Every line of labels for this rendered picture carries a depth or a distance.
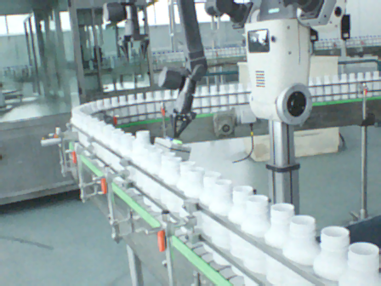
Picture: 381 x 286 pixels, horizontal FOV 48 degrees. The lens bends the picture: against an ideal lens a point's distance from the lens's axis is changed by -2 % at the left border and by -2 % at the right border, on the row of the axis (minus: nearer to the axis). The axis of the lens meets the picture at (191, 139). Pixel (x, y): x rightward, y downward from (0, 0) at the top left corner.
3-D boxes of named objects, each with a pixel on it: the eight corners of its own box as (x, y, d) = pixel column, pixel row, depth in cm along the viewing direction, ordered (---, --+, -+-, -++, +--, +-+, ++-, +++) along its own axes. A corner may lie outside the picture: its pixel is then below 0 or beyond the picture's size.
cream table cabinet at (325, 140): (319, 142, 603) (316, 55, 579) (339, 151, 543) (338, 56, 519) (242, 151, 591) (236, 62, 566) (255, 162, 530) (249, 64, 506)
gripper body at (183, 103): (179, 113, 142) (184, 91, 141) (167, 110, 151) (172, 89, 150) (196, 117, 145) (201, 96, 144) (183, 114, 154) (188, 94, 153)
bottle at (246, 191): (270, 271, 82) (266, 188, 79) (245, 282, 79) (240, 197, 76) (249, 260, 87) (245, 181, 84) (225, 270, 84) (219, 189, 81)
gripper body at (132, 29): (117, 41, 166) (116, 21, 165) (143, 38, 170) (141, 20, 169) (122, 40, 160) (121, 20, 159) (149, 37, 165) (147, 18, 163)
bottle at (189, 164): (177, 229, 105) (170, 163, 102) (200, 223, 108) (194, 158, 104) (187, 237, 100) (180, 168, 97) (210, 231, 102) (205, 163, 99)
